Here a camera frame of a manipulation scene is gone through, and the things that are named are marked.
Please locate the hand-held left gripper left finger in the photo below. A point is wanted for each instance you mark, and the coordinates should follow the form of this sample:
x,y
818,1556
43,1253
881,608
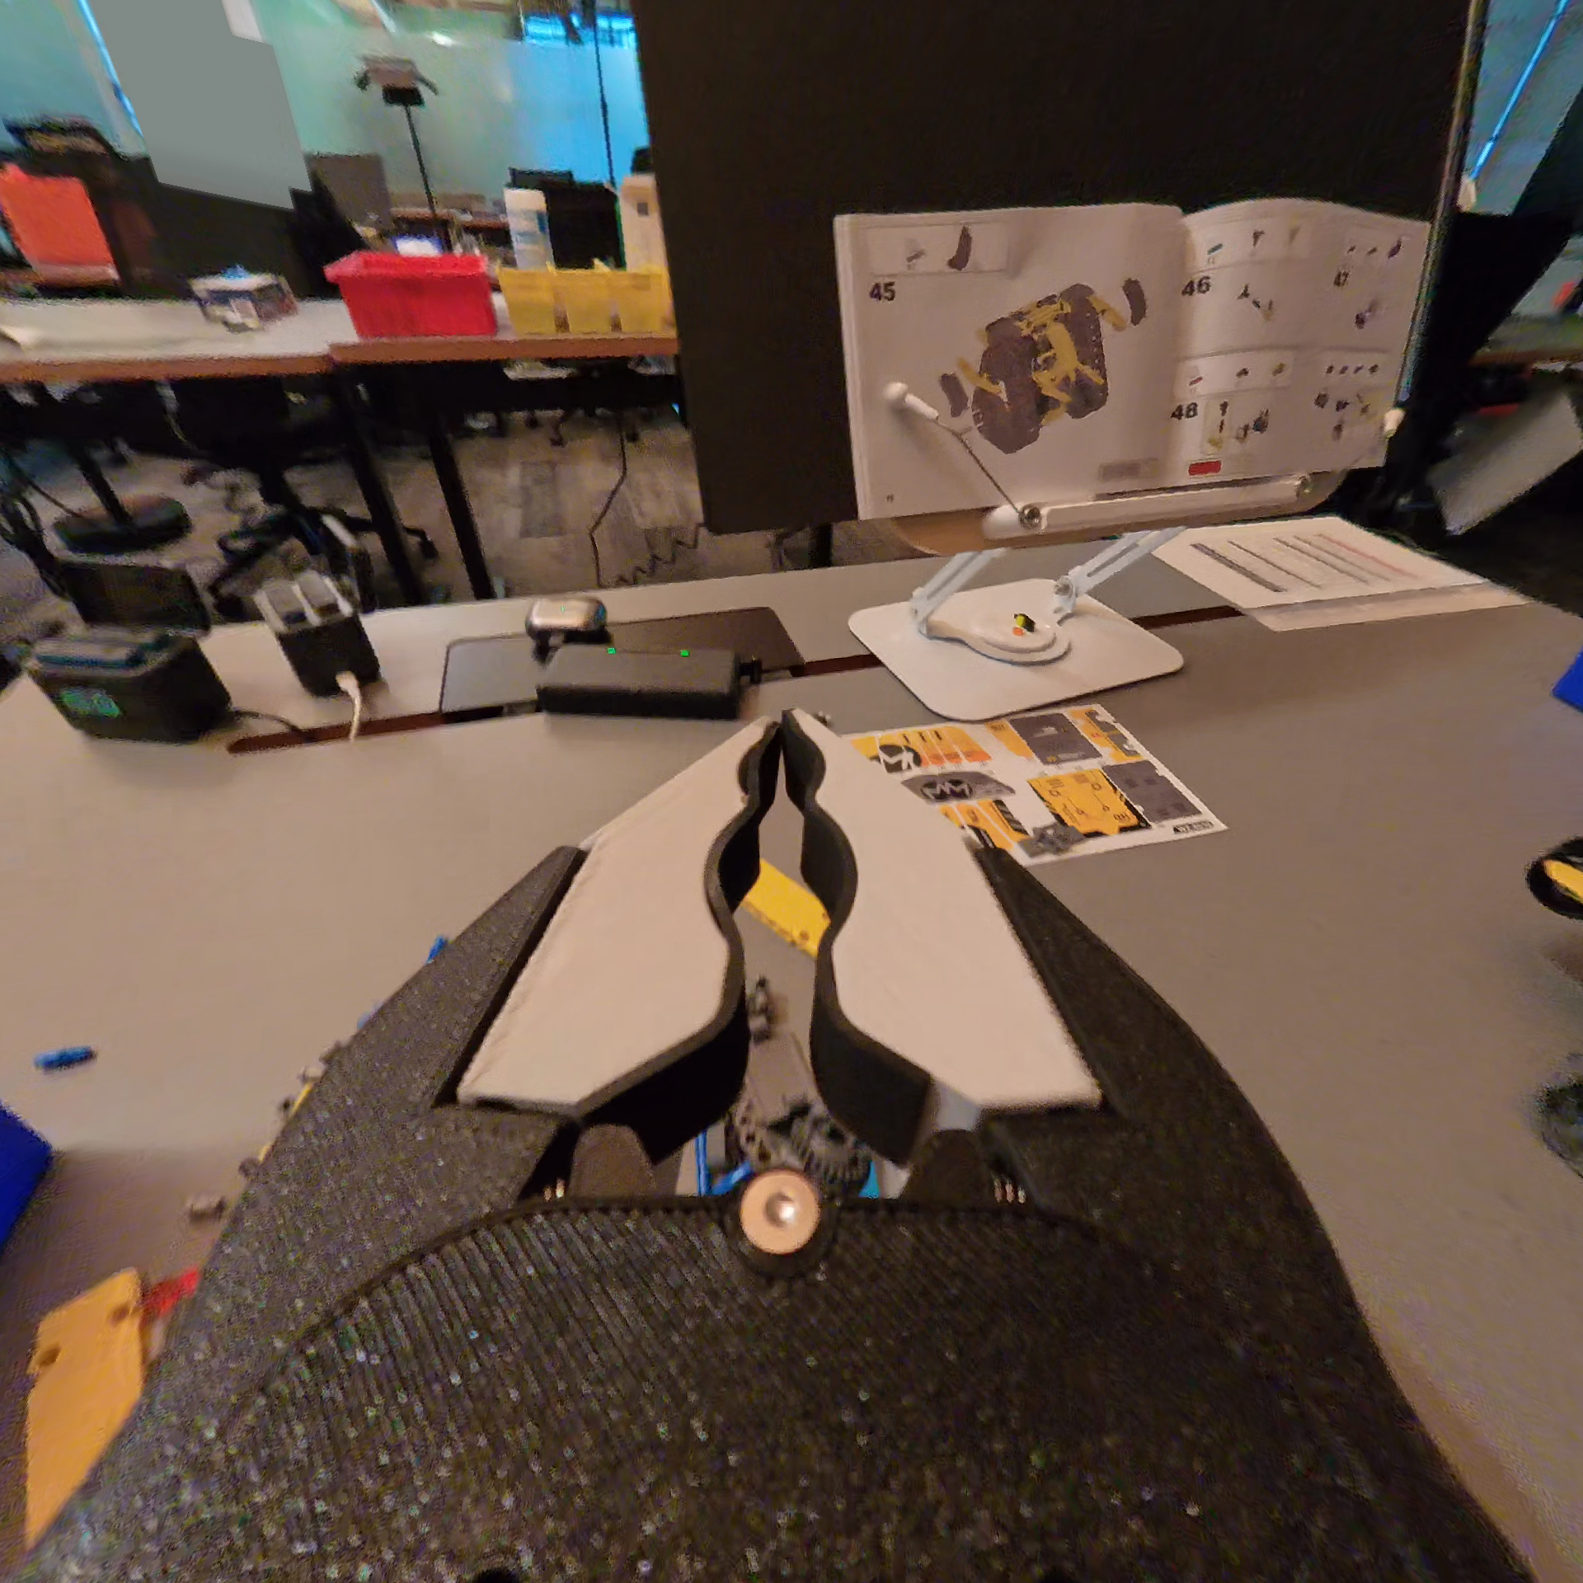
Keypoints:
x,y
605,966

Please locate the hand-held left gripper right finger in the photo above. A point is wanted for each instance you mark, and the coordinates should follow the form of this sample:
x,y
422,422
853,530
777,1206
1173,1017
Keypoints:
x,y
952,977

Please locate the instruction booklet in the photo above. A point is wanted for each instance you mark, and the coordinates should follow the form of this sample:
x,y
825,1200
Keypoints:
x,y
1089,248

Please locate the dark grey toy connector piece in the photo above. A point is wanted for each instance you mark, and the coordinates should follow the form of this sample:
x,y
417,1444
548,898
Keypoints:
x,y
1051,844

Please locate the yellow toy beam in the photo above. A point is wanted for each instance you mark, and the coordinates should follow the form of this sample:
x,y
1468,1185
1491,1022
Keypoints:
x,y
785,903

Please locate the pile of toy parts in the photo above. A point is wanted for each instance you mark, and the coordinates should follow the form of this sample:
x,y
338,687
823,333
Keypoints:
x,y
798,1145

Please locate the yellow sticker sheet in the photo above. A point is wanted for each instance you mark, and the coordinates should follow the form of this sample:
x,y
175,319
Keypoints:
x,y
1113,793

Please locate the black power adapter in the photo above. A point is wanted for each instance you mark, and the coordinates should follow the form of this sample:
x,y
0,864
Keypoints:
x,y
643,684

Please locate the white book stand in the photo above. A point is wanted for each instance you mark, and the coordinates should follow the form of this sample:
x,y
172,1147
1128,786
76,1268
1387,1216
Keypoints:
x,y
1064,676

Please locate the grey earbuds case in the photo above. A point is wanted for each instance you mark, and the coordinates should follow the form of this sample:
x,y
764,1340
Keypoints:
x,y
566,619

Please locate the black battery charger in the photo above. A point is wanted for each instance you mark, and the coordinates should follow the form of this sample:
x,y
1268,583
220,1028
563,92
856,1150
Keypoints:
x,y
315,644
124,687

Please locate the blue toy pin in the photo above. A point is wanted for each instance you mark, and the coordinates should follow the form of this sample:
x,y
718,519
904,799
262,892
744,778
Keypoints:
x,y
65,1060

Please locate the laminated instruction sheet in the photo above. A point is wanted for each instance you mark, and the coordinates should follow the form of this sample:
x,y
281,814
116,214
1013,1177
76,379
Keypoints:
x,y
1336,563

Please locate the blue plastic box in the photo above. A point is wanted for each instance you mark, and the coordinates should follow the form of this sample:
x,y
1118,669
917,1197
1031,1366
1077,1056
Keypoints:
x,y
18,1170

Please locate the yellow plastic bin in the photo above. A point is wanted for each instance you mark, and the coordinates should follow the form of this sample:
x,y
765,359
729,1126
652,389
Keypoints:
x,y
530,305
643,300
587,305

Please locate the yellow toy panel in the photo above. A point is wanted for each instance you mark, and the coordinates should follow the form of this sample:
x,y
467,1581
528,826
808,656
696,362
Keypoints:
x,y
81,1398

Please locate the blue plastic bin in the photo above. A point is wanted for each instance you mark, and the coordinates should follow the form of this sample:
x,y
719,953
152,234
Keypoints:
x,y
1570,685

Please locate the red plastic bin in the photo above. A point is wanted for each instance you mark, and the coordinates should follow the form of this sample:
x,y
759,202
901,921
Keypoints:
x,y
408,298

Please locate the white wipes canister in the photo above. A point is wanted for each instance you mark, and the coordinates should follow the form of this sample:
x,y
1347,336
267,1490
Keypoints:
x,y
528,230

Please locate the white bottle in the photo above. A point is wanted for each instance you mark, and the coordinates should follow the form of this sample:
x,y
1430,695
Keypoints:
x,y
640,224

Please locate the white leaning panel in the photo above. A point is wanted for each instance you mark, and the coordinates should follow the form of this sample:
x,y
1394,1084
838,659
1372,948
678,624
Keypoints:
x,y
1509,458

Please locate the tripod stand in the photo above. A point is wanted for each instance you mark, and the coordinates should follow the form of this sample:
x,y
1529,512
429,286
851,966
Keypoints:
x,y
398,77

